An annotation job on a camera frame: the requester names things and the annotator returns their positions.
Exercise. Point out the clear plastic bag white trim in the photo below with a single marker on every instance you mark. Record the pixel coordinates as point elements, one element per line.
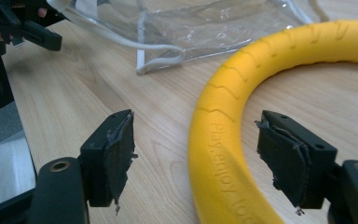
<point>192,28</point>

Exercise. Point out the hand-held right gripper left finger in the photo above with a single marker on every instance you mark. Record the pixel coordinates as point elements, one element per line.
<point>105,161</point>

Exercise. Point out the white sheet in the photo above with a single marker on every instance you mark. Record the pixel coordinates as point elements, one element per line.
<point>3,174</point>

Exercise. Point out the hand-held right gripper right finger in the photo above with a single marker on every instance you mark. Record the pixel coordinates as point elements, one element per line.
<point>292,155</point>

